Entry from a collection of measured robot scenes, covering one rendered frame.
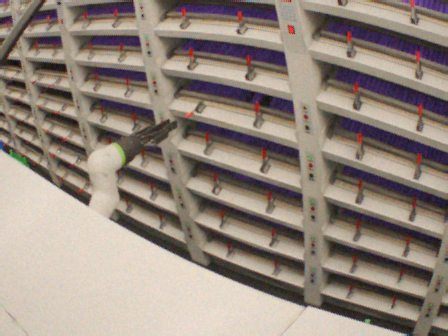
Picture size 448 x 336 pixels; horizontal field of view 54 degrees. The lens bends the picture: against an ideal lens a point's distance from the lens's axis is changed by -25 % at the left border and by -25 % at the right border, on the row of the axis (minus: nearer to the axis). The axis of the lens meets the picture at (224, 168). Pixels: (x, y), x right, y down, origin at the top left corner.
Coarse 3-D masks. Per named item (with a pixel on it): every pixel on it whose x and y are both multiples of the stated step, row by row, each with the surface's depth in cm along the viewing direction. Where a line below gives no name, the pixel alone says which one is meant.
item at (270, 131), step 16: (192, 80) 229; (176, 96) 224; (272, 96) 207; (176, 112) 224; (208, 112) 214; (224, 112) 211; (240, 128) 206; (256, 128) 201; (272, 128) 198; (288, 128) 196; (288, 144) 196
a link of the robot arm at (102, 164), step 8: (112, 144) 184; (96, 152) 177; (104, 152) 178; (112, 152) 180; (120, 152) 182; (88, 160) 177; (96, 160) 175; (104, 160) 176; (112, 160) 178; (120, 160) 182; (88, 168) 177; (96, 168) 175; (104, 168) 176; (112, 168) 179; (96, 176) 176; (104, 176) 177; (112, 176) 180; (96, 184) 179; (104, 184) 179; (112, 184) 181
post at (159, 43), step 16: (144, 0) 195; (160, 0) 199; (144, 32) 206; (144, 48) 212; (160, 48) 210; (160, 80) 218; (176, 80) 224; (176, 160) 241; (192, 160) 246; (176, 176) 247; (192, 208) 255; (192, 224) 261; (192, 240) 270; (192, 256) 280; (208, 256) 276
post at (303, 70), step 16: (304, 16) 157; (304, 32) 159; (304, 48) 163; (288, 64) 172; (304, 64) 168; (320, 64) 172; (336, 64) 182; (304, 80) 172; (304, 96) 176; (320, 112) 179; (320, 128) 181; (304, 144) 189; (304, 160) 193; (320, 160) 188; (304, 176) 198; (320, 176) 192; (304, 192) 202; (320, 192) 196; (304, 208) 207; (320, 208) 201; (304, 224) 211; (320, 224) 206; (304, 240) 217; (320, 240) 211; (320, 256) 216; (304, 272) 229; (320, 272) 222; (304, 288) 236; (320, 304) 237
